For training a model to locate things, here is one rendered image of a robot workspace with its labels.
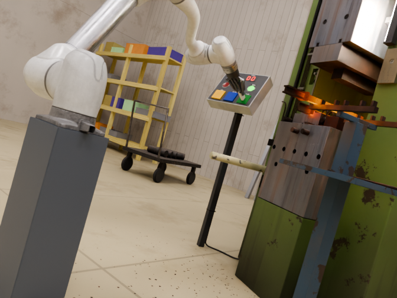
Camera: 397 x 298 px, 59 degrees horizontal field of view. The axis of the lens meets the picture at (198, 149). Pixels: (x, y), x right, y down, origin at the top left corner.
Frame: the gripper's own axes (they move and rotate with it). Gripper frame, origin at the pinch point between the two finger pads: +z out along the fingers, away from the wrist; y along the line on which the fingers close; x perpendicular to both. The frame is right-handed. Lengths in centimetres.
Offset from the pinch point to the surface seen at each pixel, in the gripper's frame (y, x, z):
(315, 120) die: 51, -8, 1
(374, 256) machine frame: 96, -57, 23
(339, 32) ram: 50, 33, -22
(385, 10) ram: 65, 54, -21
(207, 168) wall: -302, 124, 385
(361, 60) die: 60, 31, -6
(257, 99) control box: 7.1, 4.5, 6.6
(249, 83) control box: -3.8, 14.2, 3.8
